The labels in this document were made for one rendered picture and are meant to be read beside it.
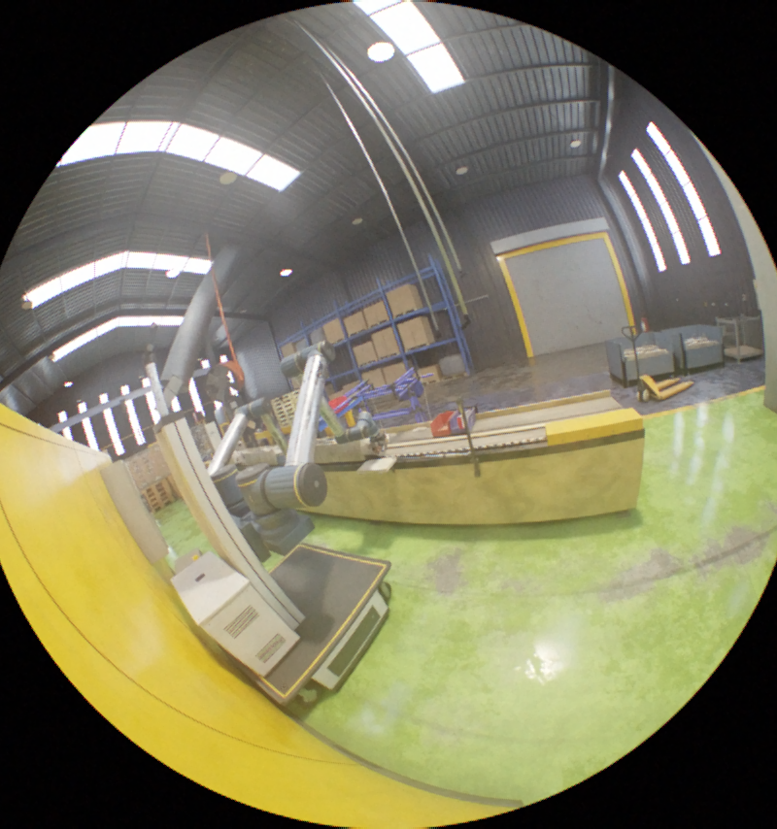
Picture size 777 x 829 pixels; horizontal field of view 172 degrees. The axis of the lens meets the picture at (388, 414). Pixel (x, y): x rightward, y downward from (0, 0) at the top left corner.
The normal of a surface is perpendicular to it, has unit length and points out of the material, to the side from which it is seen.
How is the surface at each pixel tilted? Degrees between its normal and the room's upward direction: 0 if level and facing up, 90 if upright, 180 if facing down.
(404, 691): 0
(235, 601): 90
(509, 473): 90
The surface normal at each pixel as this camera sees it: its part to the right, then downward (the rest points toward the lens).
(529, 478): -0.46, 0.33
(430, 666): -0.31, -0.93
